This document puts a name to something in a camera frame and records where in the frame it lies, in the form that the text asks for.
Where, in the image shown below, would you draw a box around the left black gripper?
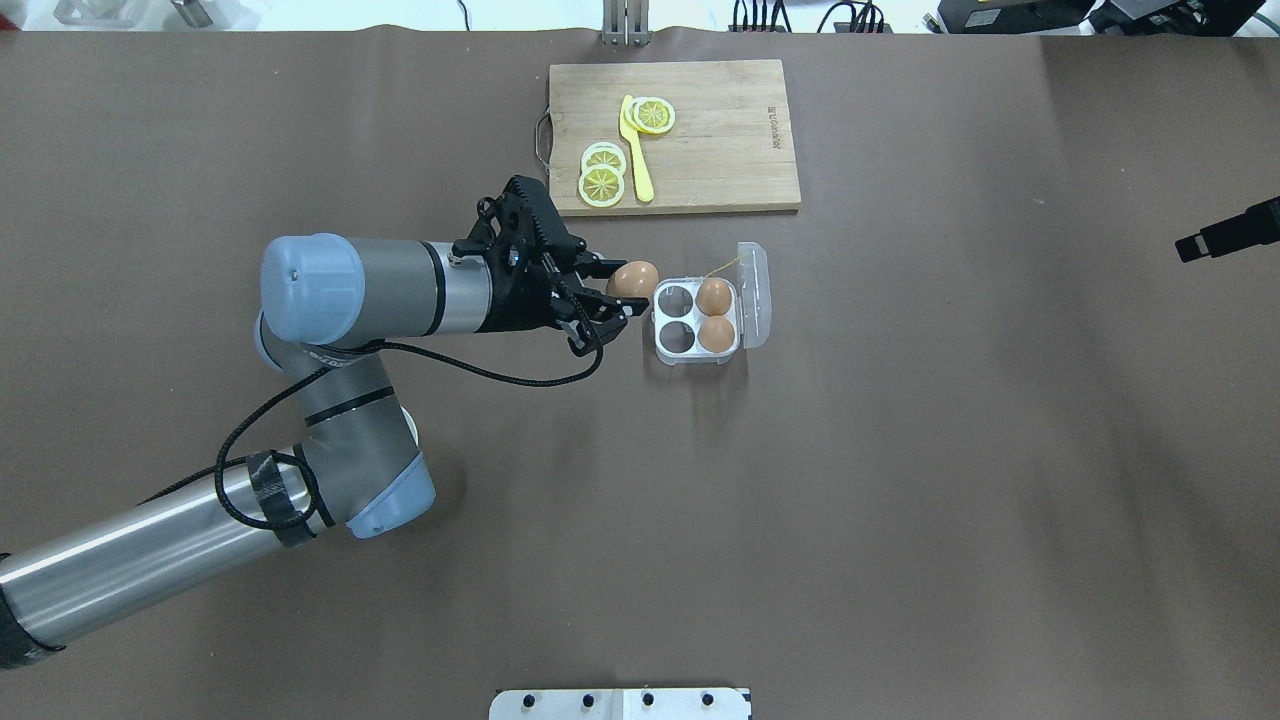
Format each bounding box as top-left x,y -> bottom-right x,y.
452,176 -> 652,357

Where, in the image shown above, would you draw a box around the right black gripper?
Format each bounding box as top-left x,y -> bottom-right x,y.
1175,196 -> 1279,263

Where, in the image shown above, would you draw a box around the brown egg from bowl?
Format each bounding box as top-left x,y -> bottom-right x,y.
605,261 -> 660,299

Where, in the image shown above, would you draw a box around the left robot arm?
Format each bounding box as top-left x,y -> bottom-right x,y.
3,176 -> 652,670

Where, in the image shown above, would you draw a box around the clear plastic egg box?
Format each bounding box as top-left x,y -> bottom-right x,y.
652,242 -> 774,366

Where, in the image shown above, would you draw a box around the brown egg in box rear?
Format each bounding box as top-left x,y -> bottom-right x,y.
695,278 -> 736,316

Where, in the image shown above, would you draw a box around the brown egg in box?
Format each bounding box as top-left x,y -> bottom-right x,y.
695,278 -> 736,316
698,315 -> 739,354

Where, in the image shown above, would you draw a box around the brown egg in box front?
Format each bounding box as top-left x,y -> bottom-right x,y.
698,315 -> 739,354

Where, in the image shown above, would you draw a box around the lemon slice top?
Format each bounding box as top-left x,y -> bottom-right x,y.
579,164 -> 626,208

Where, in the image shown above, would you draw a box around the lemon slice middle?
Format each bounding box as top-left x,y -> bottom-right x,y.
580,141 -> 627,173

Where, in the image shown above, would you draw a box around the yellow rubber band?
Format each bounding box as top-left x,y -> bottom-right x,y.
700,254 -> 744,283

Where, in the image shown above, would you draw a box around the yellow plastic knife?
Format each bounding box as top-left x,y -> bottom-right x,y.
618,94 -> 655,204

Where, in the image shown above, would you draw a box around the lemon slice under left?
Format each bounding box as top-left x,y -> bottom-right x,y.
622,97 -> 644,133

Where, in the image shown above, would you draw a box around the lemon slice single left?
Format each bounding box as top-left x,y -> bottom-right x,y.
635,96 -> 676,135

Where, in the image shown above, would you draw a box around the bamboo cutting board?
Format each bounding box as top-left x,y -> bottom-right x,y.
548,59 -> 803,217

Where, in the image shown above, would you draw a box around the white metal stand base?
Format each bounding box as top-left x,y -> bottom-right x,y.
488,687 -> 754,719

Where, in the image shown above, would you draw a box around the aluminium frame post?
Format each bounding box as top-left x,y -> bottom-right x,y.
600,0 -> 652,47

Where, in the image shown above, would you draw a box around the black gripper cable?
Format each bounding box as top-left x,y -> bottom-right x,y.
214,300 -> 605,529

